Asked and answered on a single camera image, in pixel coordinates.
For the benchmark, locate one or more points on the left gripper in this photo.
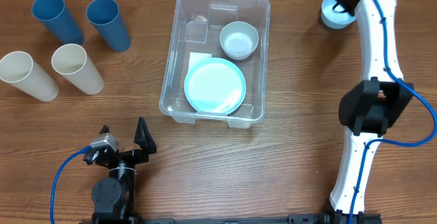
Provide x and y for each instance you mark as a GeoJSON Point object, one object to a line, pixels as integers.
{"type": "Point", "coordinates": [145, 143]}

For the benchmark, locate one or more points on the light blue bowl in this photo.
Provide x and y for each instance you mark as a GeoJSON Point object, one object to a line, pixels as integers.
{"type": "Point", "coordinates": [333, 15]}

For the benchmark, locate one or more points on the light blue plate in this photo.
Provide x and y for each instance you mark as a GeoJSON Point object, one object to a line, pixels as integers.
{"type": "Point", "coordinates": [215, 85]}

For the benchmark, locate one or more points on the grey bowl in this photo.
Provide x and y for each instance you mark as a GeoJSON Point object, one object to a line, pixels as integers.
{"type": "Point", "coordinates": [239, 38]}

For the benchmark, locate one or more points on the pink bowl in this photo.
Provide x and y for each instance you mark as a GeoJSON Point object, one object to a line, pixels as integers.
{"type": "Point", "coordinates": [238, 57]}

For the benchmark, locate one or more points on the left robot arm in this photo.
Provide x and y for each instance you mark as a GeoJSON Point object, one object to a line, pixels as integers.
{"type": "Point", "coordinates": [114, 196]}

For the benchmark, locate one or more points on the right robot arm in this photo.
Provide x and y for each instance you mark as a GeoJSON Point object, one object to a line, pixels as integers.
{"type": "Point", "coordinates": [372, 107]}

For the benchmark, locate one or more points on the clear plastic storage container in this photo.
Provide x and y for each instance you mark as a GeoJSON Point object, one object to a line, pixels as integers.
{"type": "Point", "coordinates": [196, 28]}

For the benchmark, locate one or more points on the blue cup near container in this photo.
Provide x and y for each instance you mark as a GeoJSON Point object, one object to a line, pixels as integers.
{"type": "Point", "coordinates": [106, 17]}

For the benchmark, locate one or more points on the cream cup inner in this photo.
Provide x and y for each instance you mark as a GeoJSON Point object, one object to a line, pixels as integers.
{"type": "Point", "coordinates": [73, 63]}

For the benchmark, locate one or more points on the cream cup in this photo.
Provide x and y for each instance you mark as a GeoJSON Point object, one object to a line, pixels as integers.
{"type": "Point", "coordinates": [20, 70]}
{"type": "Point", "coordinates": [73, 63]}

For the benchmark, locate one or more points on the cream cup far left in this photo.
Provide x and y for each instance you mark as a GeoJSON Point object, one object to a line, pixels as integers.
{"type": "Point", "coordinates": [20, 70]}

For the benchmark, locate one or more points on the blue cup far left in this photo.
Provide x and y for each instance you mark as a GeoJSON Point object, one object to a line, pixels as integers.
{"type": "Point", "coordinates": [56, 17]}

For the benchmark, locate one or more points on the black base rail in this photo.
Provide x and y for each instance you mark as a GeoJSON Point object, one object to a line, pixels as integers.
{"type": "Point", "coordinates": [326, 218]}

